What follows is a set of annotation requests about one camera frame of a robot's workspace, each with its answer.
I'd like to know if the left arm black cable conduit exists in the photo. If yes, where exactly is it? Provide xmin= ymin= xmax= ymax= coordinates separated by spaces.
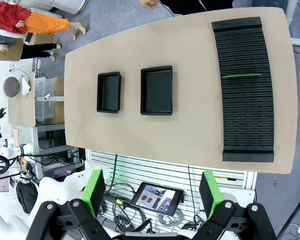
xmin=0 ymin=153 xmax=11 ymax=183

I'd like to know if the brown cardboard box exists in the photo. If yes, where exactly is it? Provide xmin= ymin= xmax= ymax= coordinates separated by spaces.
xmin=44 ymin=76 xmax=65 ymax=125

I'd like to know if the person's right hand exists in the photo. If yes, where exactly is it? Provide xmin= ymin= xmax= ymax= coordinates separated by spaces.
xmin=138 ymin=0 xmax=159 ymax=11

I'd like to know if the clear plastic storage bin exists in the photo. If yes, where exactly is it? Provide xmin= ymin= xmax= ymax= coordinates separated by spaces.
xmin=34 ymin=76 xmax=56 ymax=123

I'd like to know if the black ESD tray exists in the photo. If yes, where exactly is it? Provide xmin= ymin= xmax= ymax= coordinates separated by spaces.
xmin=140 ymin=65 xmax=174 ymax=117
xmin=96 ymin=71 xmax=122 ymax=114

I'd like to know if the large flat brown cardboard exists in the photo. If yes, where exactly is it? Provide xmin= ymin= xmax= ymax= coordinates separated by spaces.
xmin=8 ymin=73 xmax=37 ymax=127

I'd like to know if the plain green circuit board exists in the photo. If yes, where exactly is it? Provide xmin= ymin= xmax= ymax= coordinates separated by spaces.
xmin=221 ymin=72 xmax=262 ymax=79

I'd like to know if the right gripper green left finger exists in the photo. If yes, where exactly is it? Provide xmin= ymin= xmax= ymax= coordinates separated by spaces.
xmin=26 ymin=169 xmax=110 ymax=240

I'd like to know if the grey coiled cable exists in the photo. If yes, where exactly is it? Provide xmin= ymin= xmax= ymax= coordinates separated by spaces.
xmin=156 ymin=208 xmax=185 ymax=228

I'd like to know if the mannequin in orange garment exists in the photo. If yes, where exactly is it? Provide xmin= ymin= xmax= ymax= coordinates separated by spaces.
xmin=19 ymin=11 xmax=87 ymax=41

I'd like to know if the aluminium frame cart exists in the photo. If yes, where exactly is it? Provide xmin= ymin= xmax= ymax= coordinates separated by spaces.
xmin=11 ymin=123 xmax=87 ymax=181

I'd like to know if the grey metal base plate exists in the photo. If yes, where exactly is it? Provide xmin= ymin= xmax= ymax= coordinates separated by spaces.
xmin=73 ymin=13 xmax=91 ymax=36

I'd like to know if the mannequin in black trousers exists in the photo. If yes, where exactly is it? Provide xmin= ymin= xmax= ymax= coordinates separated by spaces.
xmin=0 ymin=37 xmax=63 ymax=63

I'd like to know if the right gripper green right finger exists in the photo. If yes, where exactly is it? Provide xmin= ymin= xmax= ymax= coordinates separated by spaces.
xmin=194 ymin=171 xmax=277 ymax=240

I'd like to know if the white metal stand leg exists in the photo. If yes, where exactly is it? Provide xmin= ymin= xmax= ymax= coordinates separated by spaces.
xmin=285 ymin=0 xmax=300 ymax=47

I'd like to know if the black bag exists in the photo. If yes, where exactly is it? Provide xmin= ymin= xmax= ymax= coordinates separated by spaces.
xmin=15 ymin=179 xmax=39 ymax=215

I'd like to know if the round grey stand disc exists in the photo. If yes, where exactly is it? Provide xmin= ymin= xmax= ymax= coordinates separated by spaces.
xmin=3 ymin=76 xmax=21 ymax=99

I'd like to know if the black tablet with lit screen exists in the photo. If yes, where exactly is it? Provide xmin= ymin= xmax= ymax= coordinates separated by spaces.
xmin=130 ymin=181 xmax=185 ymax=217

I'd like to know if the green cable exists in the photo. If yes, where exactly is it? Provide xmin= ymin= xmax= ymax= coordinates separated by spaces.
xmin=110 ymin=153 xmax=119 ymax=193

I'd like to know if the black slotted ESD rack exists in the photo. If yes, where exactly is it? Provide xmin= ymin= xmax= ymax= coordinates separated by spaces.
xmin=211 ymin=16 xmax=275 ymax=163

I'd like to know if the white cylindrical air purifier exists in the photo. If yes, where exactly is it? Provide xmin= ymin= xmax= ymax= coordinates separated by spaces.
xmin=14 ymin=0 xmax=88 ymax=15

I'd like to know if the black cable bundle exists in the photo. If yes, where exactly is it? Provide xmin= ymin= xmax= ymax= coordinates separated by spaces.
xmin=99 ymin=183 xmax=152 ymax=235

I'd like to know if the white slatted base panel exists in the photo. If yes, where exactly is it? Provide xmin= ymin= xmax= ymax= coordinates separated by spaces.
xmin=86 ymin=149 xmax=257 ymax=226

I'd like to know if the mannequin in red garment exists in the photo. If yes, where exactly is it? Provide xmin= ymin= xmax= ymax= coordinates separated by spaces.
xmin=0 ymin=1 xmax=32 ymax=35

